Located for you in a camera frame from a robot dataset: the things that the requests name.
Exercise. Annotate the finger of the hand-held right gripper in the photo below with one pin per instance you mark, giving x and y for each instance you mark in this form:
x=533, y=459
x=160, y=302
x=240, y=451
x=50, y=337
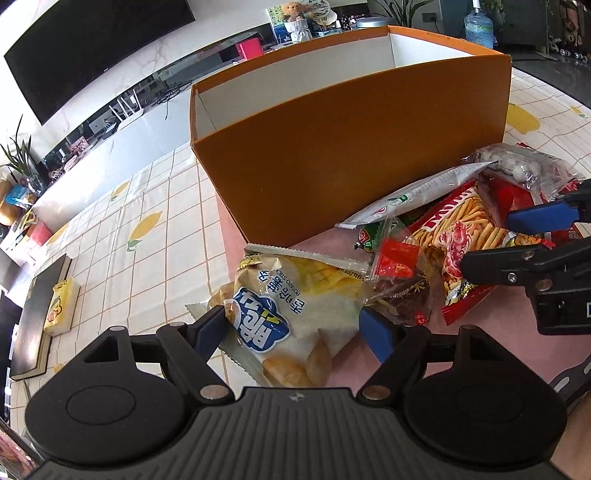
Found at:
x=503, y=265
x=540, y=217

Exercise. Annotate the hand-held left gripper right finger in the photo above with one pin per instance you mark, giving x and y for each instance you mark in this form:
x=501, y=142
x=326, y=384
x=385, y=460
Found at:
x=376, y=334

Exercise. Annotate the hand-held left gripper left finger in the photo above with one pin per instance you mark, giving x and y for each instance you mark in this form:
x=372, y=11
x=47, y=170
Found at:
x=210, y=330

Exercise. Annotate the round hand fan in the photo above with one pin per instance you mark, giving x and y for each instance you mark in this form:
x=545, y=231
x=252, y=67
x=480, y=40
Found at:
x=318, y=9

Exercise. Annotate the black book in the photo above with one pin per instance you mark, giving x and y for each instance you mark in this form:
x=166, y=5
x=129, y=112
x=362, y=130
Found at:
x=32, y=323

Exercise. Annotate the blue water bottle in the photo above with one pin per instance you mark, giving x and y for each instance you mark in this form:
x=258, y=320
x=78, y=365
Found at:
x=480, y=27

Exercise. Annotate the green sausage stick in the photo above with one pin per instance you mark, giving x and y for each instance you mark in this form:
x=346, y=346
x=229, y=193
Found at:
x=369, y=237

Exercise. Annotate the red shrimp stick packet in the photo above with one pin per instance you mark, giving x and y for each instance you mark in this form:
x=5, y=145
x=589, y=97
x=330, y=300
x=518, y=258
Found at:
x=461, y=221

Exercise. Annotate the yellow tissue packet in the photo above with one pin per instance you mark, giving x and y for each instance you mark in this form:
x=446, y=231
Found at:
x=60, y=307

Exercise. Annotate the clear packet of white balls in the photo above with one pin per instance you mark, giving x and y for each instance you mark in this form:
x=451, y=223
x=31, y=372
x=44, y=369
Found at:
x=508, y=166

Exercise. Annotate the small patterned box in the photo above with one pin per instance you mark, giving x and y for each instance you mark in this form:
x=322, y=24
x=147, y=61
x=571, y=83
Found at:
x=78, y=145

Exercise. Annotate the tall long-leaf potted plant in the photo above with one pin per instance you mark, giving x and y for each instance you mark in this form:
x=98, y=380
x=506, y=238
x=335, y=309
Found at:
x=406, y=9

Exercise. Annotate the plain red snack packet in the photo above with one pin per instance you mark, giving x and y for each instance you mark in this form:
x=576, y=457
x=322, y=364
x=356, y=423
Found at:
x=508, y=196

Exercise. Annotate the teddy bear in basket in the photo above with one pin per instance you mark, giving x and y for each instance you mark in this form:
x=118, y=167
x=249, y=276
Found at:
x=295, y=18

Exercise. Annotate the silver trash can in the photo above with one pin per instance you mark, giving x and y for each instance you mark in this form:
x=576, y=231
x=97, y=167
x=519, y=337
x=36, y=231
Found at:
x=371, y=21

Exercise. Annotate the blue picture board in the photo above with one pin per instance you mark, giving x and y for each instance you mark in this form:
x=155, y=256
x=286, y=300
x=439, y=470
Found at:
x=277, y=18

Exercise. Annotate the white router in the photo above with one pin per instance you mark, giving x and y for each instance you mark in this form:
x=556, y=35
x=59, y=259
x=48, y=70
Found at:
x=127, y=108

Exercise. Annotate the white yellow potato chip packet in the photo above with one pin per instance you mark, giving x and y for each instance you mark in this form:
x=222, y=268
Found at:
x=300, y=300

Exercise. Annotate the blue patterned box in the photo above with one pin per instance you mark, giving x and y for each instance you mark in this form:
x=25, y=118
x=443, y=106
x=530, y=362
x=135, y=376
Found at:
x=325, y=31

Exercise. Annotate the pink box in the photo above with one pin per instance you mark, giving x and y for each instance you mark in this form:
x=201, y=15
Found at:
x=249, y=47

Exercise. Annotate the dark grey cabinet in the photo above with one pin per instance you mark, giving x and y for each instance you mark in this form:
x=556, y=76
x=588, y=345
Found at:
x=521, y=23

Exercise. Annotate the small potted plant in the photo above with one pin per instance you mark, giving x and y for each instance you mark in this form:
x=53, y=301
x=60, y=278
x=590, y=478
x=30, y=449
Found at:
x=18, y=157

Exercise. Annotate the black television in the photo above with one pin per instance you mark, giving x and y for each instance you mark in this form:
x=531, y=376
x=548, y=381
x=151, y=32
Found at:
x=92, y=50

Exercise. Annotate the person's right forearm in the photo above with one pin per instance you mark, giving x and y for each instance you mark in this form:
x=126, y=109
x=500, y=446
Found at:
x=575, y=438

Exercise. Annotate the clear brown candy packet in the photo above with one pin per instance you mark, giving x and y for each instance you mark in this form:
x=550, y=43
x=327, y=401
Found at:
x=397, y=263

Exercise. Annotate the red storage box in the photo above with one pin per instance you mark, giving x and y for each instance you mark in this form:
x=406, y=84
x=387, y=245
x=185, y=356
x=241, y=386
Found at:
x=39, y=230

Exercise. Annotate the orange cardboard box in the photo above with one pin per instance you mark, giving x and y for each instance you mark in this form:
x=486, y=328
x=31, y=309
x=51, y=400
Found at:
x=346, y=152

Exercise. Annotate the long white snack packet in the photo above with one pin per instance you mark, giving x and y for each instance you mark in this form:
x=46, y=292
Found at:
x=415, y=194

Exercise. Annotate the white marble television cabinet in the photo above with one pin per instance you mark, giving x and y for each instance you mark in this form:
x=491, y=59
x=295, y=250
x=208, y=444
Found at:
x=115, y=138

